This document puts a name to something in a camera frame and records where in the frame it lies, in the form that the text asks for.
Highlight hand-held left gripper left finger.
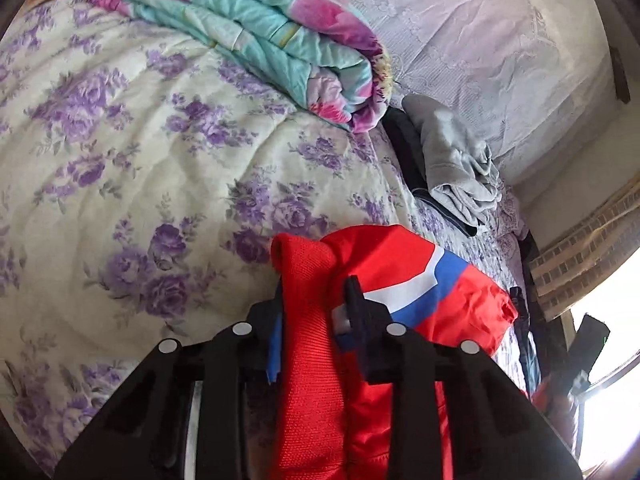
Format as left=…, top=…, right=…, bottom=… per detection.
left=52, top=277, right=287, bottom=480

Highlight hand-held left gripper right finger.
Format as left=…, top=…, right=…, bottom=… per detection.
left=332, top=275, right=584, bottom=480

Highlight red pants with blue panel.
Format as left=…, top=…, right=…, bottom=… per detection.
left=269, top=224, right=519, bottom=480

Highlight dark teal garment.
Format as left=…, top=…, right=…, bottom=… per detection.
left=509, top=285, right=543, bottom=392

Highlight purple floral pillowcase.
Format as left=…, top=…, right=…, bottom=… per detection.
left=492, top=185, right=527, bottom=238

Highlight folded black garment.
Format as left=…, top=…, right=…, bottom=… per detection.
left=382, top=109, right=478, bottom=237

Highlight folded grey garment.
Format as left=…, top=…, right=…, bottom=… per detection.
left=401, top=94, right=502, bottom=227

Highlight purple floral bedspread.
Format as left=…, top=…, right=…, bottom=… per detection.
left=0, top=0, right=531, bottom=480

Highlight white lace headboard cover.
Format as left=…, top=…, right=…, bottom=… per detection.
left=277, top=0, right=617, bottom=187

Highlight folded teal pink floral quilt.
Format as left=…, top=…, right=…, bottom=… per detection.
left=87, top=0, right=394, bottom=135

